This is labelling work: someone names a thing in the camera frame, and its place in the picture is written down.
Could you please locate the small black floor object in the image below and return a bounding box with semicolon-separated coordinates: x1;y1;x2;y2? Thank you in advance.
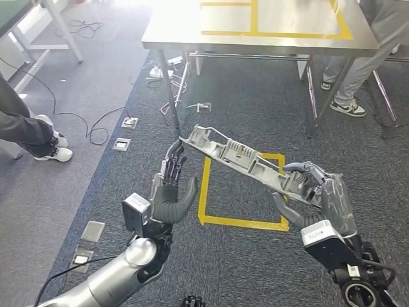
180;295;206;307

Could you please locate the white power strip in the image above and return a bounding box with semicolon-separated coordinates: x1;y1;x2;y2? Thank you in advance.
149;65;174;81

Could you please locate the silver plastic wheel hubcap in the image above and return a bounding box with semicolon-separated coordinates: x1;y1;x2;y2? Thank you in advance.
178;123;323;209

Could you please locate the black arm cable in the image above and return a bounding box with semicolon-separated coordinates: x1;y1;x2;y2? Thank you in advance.
33;254;117;307

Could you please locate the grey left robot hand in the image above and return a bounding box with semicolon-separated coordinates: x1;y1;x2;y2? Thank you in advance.
149;139;199;225

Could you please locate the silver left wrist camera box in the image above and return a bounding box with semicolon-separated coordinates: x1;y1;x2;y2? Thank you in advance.
121;193;152;237

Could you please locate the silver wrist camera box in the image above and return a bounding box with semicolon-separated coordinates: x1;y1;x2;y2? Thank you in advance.
121;193;152;237
300;220;365;272

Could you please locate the stainless steel workbench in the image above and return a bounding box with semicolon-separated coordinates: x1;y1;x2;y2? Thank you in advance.
141;0;409;141

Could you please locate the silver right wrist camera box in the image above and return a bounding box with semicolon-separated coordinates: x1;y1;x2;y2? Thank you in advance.
300;220;365;272

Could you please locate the white frame green top table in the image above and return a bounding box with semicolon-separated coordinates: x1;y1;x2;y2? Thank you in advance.
0;0;85;95

